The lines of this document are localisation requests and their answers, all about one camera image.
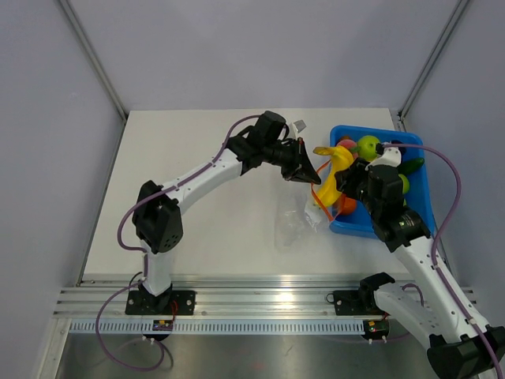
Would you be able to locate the orange tomato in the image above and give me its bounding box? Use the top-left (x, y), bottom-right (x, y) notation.
top-left (336, 195), bottom-right (357, 216)

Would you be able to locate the left aluminium frame post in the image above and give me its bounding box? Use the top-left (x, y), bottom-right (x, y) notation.
top-left (55, 0), bottom-right (129, 126)

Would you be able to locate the aluminium frame post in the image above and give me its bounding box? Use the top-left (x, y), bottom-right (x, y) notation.
top-left (390, 0), bottom-right (473, 132)
top-left (55, 0), bottom-right (129, 126)

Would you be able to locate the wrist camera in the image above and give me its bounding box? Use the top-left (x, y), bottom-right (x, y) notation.
top-left (365, 144), bottom-right (402, 171)
top-left (288, 119), bottom-right (307, 139)

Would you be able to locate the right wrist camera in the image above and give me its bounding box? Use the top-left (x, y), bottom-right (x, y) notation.
top-left (365, 144), bottom-right (402, 171)

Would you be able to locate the aluminium mounting rail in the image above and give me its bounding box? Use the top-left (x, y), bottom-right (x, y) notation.
top-left (53, 274), bottom-right (482, 320)

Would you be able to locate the clear zip top bag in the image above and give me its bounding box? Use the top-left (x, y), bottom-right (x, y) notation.
top-left (274, 182), bottom-right (335, 253)

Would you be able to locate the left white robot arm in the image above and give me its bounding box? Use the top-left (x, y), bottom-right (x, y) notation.
top-left (125, 111), bottom-right (321, 316)

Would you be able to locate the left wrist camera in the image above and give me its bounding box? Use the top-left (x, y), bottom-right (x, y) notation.
top-left (288, 119), bottom-right (307, 139)

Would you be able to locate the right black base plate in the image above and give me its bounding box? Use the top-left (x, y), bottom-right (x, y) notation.
top-left (325, 290), bottom-right (377, 316)

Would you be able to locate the right aluminium frame post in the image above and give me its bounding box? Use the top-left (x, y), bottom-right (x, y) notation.
top-left (390, 0), bottom-right (473, 132)

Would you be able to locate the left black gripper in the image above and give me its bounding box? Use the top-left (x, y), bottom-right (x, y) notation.
top-left (263, 137), bottom-right (320, 184)

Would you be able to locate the green cucumber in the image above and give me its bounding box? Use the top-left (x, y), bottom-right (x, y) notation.
top-left (398, 157), bottom-right (425, 176)

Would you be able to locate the white slotted cable duct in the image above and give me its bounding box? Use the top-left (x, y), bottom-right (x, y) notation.
top-left (69, 319), bottom-right (365, 336)

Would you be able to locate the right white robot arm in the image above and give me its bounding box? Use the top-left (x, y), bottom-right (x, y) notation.
top-left (335, 159), bottom-right (504, 378)

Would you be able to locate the green apple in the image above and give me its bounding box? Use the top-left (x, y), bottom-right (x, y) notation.
top-left (357, 135), bottom-right (380, 162)

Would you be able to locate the blue plastic bin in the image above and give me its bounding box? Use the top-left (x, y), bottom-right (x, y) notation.
top-left (329, 125), bottom-right (435, 239)

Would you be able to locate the pink peach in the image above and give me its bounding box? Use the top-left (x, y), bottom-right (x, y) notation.
top-left (337, 139), bottom-right (357, 153)

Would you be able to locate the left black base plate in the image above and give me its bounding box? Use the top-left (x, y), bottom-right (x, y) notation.
top-left (125, 287), bottom-right (196, 316)

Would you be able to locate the right small circuit board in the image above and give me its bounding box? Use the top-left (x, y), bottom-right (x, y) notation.
top-left (364, 319), bottom-right (390, 339)

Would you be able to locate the small circuit board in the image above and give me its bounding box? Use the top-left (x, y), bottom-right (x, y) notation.
top-left (364, 319), bottom-right (390, 339)
top-left (152, 320), bottom-right (174, 332)

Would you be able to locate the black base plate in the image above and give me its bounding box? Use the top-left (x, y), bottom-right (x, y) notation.
top-left (125, 287), bottom-right (196, 316)
top-left (325, 290), bottom-right (377, 316)

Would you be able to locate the left small circuit board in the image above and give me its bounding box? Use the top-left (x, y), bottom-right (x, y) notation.
top-left (152, 320), bottom-right (174, 332)

